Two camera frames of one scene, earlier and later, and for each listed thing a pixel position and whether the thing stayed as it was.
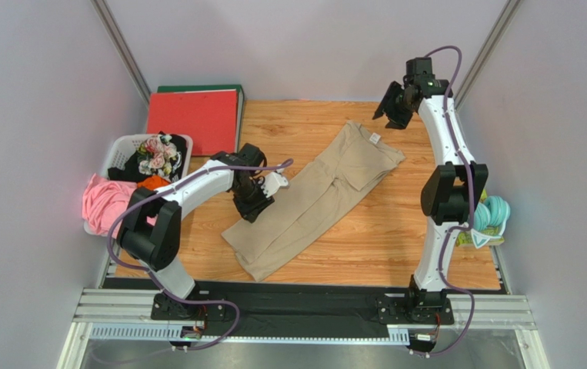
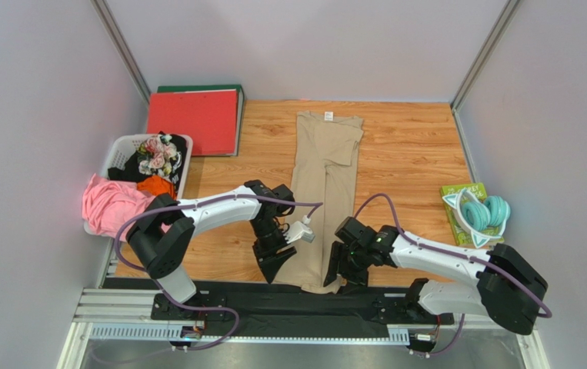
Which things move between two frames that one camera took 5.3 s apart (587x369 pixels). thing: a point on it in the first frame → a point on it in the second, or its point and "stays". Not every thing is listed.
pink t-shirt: (103, 201) stays
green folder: (240, 99) stays
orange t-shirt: (153, 182) stays
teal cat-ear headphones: (490, 218) stays
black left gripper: (251, 211) → (270, 261)
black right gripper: (395, 105) → (342, 253)
